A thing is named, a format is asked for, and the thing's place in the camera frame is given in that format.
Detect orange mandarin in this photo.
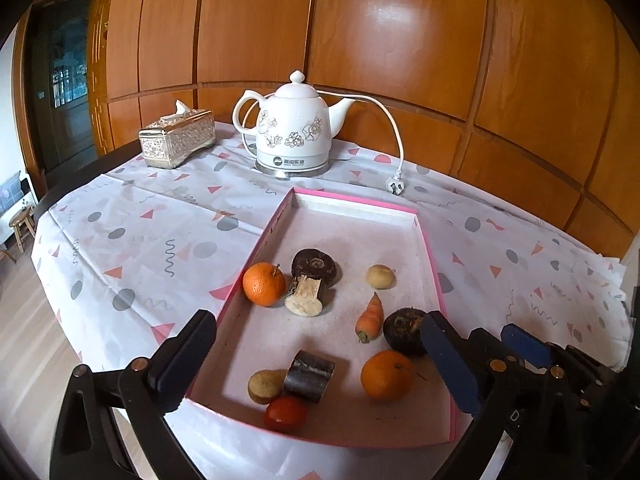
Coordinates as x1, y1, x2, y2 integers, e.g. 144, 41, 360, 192
360, 350, 428, 403
242, 262, 286, 307

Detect dark round water chestnut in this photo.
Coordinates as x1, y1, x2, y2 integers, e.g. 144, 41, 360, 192
383, 308, 427, 358

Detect small yellow-brown fruit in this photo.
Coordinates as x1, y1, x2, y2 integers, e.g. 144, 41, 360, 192
247, 370, 286, 405

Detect small orange carrot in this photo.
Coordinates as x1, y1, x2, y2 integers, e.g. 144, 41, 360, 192
355, 292, 384, 344

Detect red tomato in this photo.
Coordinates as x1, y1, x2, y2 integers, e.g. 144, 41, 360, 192
262, 396, 309, 434

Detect small tan potato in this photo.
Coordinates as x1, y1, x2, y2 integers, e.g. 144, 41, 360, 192
366, 264, 396, 289

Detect dark cylinder yam piece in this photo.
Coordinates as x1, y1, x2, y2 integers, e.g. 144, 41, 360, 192
283, 350, 335, 404

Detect dark cut yam chunk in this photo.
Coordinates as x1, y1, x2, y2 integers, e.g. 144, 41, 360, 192
284, 274, 333, 318

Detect dark round taro top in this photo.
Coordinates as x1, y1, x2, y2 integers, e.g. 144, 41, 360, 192
291, 248, 337, 286

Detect patterned white tablecloth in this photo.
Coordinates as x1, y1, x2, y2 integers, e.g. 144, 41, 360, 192
32, 124, 632, 479

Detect pink shallow tray box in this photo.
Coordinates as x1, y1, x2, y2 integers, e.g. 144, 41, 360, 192
189, 188, 456, 448

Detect small wooden stool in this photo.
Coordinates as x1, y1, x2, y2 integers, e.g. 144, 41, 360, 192
9, 206, 36, 254

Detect silver ornate tissue box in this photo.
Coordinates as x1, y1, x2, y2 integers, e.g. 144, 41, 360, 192
138, 100, 216, 169

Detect white ceramic electric kettle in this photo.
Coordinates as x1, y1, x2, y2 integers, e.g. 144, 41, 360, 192
232, 70, 355, 178

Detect dark glass door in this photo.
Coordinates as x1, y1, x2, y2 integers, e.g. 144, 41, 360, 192
25, 0, 93, 171

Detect white power cord with plug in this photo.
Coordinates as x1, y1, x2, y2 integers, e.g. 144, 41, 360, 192
316, 89, 407, 196

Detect wooden cabinet wall panels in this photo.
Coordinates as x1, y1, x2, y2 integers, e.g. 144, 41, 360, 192
88, 0, 639, 256

